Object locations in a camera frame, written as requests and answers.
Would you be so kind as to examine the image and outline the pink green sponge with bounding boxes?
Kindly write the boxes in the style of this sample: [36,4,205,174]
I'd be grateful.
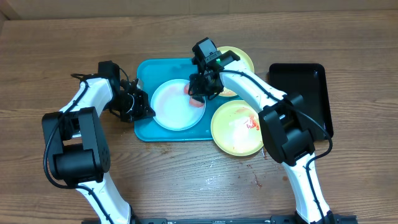
[184,83,205,108]

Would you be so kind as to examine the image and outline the light blue plate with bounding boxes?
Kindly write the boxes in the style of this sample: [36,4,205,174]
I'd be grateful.
[150,79,206,131]

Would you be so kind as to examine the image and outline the yellow plate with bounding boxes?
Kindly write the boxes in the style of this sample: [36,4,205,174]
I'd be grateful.
[218,46,254,97]
[211,100,264,157]

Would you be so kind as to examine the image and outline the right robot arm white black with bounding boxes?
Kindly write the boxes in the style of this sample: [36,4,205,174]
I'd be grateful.
[188,50,335,223]

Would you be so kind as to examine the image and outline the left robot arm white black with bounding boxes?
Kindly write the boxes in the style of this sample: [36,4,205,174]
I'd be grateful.
[42,72,155,223]

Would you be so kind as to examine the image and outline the black tray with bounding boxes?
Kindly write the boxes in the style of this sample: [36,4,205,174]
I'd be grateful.
[269,63,333,136]

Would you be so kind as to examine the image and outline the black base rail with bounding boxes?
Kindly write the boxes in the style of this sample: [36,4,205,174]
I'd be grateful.
[81,213,358,224]

